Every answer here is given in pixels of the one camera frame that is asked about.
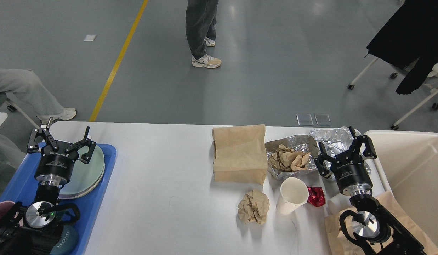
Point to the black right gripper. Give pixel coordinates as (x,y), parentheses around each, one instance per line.
(348,168)

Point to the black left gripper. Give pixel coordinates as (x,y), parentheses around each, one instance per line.
(54,163)

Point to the mint green plate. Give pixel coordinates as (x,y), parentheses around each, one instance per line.
(95,166)

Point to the aluminium foil with paper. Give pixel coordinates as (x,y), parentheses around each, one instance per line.
(304,143)

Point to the brown paper bag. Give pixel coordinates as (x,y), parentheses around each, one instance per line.
(240,154)
(339,245)

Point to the pink ribbed mug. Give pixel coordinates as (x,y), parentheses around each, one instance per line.
(5,206)

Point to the dark teal mug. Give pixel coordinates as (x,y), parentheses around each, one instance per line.
(68,240)

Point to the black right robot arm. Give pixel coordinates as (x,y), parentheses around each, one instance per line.
(372,223)

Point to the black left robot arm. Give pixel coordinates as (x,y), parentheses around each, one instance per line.
(45,227)

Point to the crumpled aluminium foil sheet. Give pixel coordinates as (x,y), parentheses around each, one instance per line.
(335,141)

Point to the pink plate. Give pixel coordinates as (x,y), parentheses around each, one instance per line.
(79,186)

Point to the red foil wrapper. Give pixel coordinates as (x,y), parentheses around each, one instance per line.
(316,196)

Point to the grey chair with legs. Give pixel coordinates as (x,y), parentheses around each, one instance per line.
(19,123)

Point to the blue plastic tray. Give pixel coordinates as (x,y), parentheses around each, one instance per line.
(22,188)

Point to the white paper cup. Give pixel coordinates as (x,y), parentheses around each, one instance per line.
(293,194)

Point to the crumpled brown paper in foil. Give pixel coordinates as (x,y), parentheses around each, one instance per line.
(288,159)

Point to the beige plastic bin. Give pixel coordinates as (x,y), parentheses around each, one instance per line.
(408,165)

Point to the seated person grey trousers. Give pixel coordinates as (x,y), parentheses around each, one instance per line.
(28,88)

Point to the crumpled brown paper ball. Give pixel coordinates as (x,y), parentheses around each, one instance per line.
(253,207)

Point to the black jacket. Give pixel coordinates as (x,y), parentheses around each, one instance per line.
(410,35)

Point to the standing person in jeans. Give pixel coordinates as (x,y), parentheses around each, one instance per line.
(200,31)

